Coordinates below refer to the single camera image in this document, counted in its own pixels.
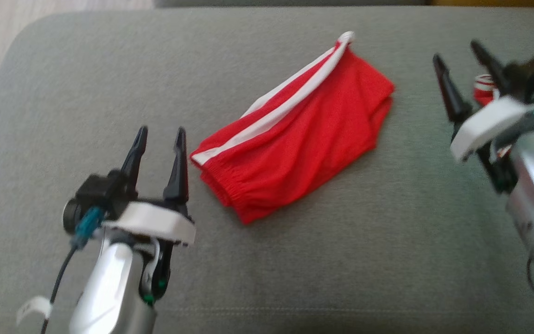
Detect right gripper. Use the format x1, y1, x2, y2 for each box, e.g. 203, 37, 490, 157
432, 40, 534, 194

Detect left arm cable teal plug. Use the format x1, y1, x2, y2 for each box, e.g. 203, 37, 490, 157
40, 206, 106, 334

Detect red Bulls jersey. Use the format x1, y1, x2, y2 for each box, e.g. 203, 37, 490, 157
472, 73, 534, 161

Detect red white-striped shorts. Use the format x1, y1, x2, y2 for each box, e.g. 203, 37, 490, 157
190, 31, 395, 225

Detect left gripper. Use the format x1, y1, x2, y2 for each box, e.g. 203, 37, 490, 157
102, 125, 197, 302

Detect wide grey sofa seat cushion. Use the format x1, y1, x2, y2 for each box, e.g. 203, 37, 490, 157
0, 6, 534, 334

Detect white cable tag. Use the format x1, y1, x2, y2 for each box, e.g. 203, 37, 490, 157
16, 296, 53, 326

